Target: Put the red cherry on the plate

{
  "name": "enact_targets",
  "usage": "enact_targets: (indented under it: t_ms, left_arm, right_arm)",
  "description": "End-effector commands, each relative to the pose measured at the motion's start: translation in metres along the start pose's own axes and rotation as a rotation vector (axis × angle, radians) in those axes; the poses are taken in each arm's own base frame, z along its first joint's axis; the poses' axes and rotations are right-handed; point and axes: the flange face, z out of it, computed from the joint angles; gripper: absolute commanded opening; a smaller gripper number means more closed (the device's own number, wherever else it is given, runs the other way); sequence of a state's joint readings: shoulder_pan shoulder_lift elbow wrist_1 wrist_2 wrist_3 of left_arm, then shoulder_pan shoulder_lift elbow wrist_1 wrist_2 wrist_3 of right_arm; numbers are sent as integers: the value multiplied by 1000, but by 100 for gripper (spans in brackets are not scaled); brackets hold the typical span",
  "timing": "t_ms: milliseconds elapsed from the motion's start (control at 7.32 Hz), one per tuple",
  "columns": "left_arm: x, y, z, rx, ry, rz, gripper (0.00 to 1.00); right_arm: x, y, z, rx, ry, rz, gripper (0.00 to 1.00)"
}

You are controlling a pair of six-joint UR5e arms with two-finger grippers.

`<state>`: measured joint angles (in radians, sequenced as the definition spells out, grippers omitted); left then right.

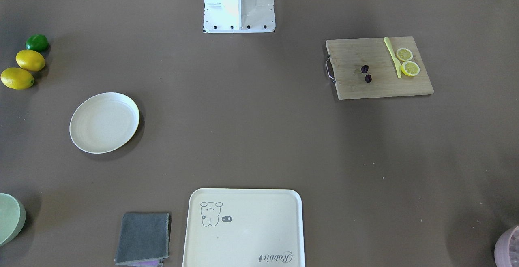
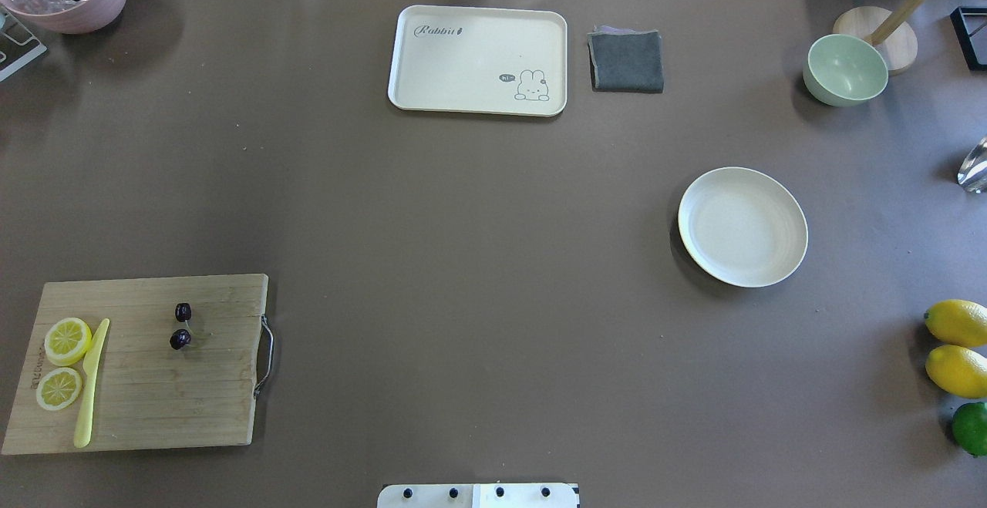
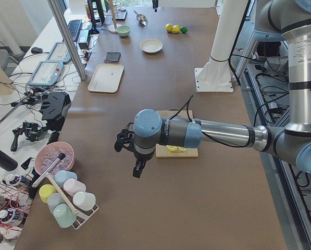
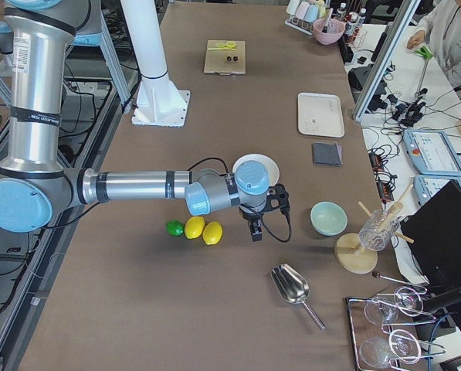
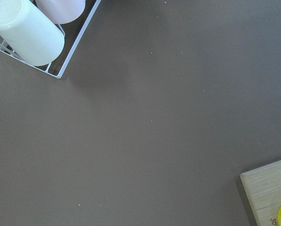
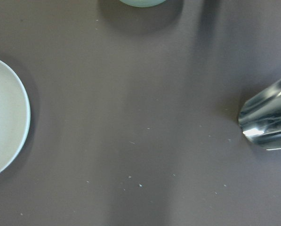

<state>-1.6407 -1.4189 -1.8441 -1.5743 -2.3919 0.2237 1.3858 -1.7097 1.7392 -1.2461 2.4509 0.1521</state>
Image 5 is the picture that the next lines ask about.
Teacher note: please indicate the pink upturned cup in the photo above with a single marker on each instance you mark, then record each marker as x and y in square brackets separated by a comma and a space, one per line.
[61, 11]

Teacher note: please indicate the white upturned cup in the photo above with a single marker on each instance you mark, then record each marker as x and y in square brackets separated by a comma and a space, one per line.
[29, 32]

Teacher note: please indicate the wooden cutting board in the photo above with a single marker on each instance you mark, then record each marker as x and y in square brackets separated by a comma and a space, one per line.
[263, 189]

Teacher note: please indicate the white wire cup rack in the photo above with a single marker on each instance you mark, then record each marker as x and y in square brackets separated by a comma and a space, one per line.
[72, 33]

